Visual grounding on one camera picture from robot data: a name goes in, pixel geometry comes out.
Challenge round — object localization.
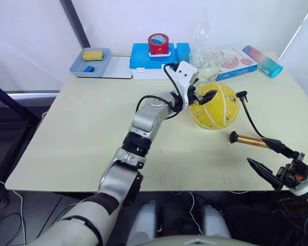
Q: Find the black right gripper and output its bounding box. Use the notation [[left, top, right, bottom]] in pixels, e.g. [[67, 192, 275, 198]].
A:
[[246, 138, 308, 192]]

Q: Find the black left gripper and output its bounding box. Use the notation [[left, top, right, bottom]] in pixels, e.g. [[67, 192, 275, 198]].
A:
[[188, 86, 218, 106]]

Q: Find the yellow printed ball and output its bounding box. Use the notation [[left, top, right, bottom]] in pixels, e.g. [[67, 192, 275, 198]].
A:
[[189, 81, 240, 131]]

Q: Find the gold hand pump black hose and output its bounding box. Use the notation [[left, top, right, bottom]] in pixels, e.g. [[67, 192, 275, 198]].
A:
[[229, 91, 273, 150]]

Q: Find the white blue carton pink print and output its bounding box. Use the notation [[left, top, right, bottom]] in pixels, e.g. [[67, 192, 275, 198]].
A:
[[216, 47, 259, 82]]

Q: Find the clear crinkled plastic container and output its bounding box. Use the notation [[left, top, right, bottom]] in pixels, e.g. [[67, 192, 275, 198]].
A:
[[189, 7, 221, 83]]

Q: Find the small blue box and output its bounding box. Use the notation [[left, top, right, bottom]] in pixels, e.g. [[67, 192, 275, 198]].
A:
[[176, 42, 191, 64]]

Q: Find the pink blue gradient bottle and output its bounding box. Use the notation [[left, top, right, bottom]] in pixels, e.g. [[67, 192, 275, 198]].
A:
[[242, 45, 284, 79]]

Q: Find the red tape roll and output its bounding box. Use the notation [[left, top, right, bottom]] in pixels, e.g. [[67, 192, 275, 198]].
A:
[[147, 33, 170, 55]]

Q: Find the blue and white plastic case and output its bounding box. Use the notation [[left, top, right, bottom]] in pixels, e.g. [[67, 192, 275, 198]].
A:
[[129, 43, 177, 80]]

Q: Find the grey rounded robot leg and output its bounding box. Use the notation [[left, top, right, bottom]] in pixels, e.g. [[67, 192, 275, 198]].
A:
[[128, 201, 162, 246], [201, 204, 232, 239]]

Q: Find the white flat board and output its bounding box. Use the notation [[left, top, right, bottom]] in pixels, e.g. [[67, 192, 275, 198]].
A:
[[102, 55, 133, 79]]

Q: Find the grey robot torso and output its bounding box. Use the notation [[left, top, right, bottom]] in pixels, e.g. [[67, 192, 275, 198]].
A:
[[141, 234, 262, 246]]

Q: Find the yellow sponge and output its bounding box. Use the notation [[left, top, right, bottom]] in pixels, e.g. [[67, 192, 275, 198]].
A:
[[82, 50, 105, 62]]

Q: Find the blue plastic tray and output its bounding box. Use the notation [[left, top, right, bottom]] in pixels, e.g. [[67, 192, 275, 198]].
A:
[[69, 47, 112, 78]]

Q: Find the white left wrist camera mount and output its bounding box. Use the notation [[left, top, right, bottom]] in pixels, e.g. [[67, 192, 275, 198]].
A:
[[166, 60, 199, 108]]

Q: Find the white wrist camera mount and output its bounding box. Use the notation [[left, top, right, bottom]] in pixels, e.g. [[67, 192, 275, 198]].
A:
[[288, 150, 308, 197], [166, 60, 199, 108]]

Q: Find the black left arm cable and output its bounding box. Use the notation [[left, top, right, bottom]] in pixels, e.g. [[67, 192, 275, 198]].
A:
[[135, 63, 185, 120]]

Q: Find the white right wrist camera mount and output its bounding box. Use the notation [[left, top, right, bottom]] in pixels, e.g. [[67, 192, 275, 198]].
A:
[[288, 150, 308, 197]]

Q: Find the white floor cable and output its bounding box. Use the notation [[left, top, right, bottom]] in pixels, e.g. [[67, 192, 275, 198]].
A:
[[0, 178, 26, 243], [188, 191, 204, 235]]

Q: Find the black slanted frame pole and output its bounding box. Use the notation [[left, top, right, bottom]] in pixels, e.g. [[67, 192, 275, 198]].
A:
[[60, 0, 91, 49]]

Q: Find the black frame beam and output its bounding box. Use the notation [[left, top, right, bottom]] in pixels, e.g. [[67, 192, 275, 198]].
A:
[[0, 79, 41, 180]]

